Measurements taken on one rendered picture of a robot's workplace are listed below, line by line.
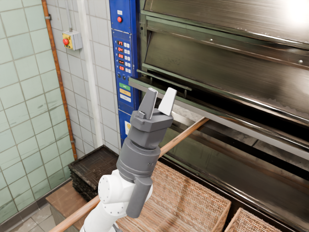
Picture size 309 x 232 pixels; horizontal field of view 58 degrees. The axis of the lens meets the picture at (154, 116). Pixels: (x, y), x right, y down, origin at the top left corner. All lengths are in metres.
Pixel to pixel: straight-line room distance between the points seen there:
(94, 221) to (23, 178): 1.75
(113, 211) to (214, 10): 0.83
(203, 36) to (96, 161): 1.05
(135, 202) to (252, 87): 0.74
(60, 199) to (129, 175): 1.39
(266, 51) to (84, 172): 1.23
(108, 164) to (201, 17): 1.06
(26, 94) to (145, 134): 1.68
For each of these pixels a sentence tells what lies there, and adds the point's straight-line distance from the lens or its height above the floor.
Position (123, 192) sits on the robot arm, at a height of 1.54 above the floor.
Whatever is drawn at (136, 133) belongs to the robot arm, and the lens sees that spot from 0.60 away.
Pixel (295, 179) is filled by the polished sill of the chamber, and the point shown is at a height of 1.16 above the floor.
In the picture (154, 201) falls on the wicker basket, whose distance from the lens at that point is 1.88.
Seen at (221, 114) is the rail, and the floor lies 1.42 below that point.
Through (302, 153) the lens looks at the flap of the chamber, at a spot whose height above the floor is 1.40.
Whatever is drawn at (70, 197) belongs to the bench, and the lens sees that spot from 1.99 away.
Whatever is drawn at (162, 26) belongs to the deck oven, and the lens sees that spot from 1.38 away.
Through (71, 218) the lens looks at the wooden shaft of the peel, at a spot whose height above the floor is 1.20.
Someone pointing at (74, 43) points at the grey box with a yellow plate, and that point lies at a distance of 1.87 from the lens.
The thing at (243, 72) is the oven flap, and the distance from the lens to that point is 1.22.
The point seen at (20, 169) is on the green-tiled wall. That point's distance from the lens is 2.46.
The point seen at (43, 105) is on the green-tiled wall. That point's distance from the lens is 2.30.
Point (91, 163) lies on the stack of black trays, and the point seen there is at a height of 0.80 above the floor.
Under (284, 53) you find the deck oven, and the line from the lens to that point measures 1.13.
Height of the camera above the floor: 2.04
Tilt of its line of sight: 33 degrees down
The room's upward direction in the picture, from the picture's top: straight up
